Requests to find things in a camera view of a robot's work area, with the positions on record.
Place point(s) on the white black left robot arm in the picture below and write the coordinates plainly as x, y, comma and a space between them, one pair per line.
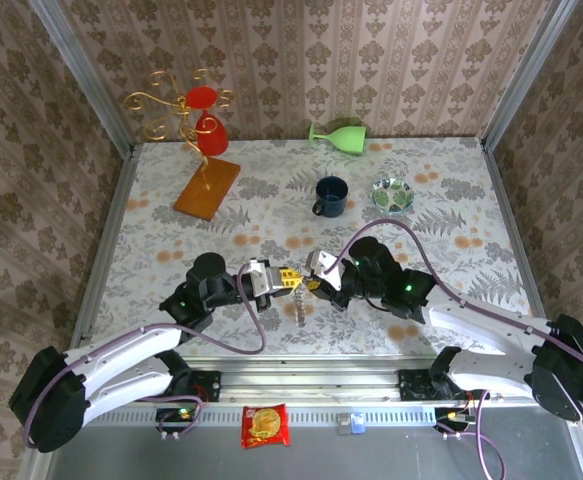
121, 345

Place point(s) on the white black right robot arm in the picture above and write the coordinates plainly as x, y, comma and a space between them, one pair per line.
486, 320

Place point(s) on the dark blue mug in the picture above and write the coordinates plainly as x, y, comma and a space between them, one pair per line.
335, 207

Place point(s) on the green leaf pattern bowl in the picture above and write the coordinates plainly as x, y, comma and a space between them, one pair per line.
393, 196

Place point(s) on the green wine glass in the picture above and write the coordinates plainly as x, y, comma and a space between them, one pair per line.
348, 140

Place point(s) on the red wine glass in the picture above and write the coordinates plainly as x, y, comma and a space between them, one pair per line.
212, 140

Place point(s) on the red snack packet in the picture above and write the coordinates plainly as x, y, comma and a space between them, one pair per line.
265, 425

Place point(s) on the small grey box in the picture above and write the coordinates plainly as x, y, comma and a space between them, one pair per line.
343, 424

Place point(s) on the small blue box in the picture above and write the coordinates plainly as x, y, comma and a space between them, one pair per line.
357, 424

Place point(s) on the left control board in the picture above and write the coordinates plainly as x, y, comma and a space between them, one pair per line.
171, 415

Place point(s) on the control board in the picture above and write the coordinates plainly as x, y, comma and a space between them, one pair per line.
171, 415
443, 415

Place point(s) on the right control board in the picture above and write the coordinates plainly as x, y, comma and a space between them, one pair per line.
443, 415

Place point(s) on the long aluminium base rail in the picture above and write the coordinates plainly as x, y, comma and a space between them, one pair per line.
311, 380

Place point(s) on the aluminium table side rail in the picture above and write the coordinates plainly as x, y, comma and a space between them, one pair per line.
104, 250
520, 250

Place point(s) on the aluminium corner post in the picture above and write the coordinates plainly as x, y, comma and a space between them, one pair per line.
527, 70
85, 70

